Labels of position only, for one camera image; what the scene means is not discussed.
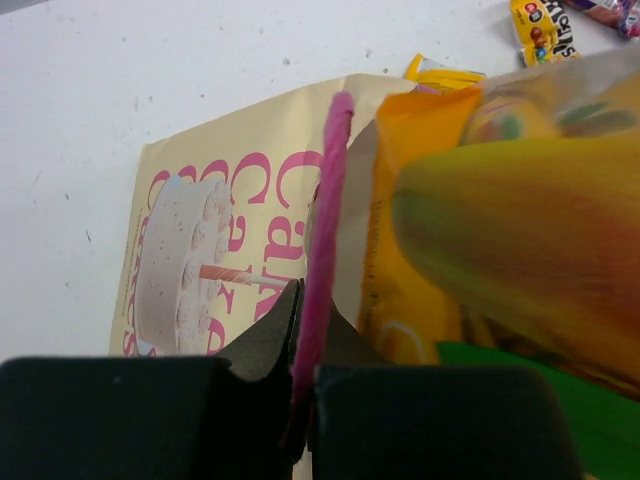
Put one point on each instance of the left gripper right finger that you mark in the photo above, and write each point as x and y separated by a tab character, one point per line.
376	420

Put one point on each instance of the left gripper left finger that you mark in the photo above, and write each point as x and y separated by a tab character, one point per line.
178	417

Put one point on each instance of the pink beige paper bag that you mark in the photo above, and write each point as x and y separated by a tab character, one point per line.
221	218

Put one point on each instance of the yellow orange snack packet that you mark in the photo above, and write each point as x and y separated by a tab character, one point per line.
431	76

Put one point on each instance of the yellow candy bag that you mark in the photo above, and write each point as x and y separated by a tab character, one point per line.
544	32

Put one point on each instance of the purple snack packet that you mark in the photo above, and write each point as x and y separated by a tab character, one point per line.
620	15

